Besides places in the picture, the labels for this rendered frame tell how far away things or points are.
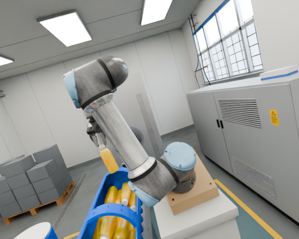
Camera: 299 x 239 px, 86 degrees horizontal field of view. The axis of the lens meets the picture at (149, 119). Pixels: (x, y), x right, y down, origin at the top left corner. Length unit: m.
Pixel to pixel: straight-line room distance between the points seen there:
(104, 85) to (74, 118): 5.21
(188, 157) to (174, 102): 5.10
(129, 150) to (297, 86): 1.38
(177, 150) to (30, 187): 3.95
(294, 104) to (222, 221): 1.12
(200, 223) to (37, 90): 5.83
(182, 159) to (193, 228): 0.28
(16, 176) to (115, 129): 3.90
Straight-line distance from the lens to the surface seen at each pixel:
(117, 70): 0.58
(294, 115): 1.65
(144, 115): 1.70
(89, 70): 0.56
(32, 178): 4.24
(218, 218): 0.77
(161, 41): 5.86
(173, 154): 0.59
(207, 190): 0.80
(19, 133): 6.51
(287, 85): 1.58
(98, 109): 0.54
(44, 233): 1.42
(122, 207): 0.88
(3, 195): 4.67
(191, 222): 0.76
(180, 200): 0.78
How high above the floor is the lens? 1.67
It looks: 9 degrees down
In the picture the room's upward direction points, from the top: 18 degrees counter-clockwise
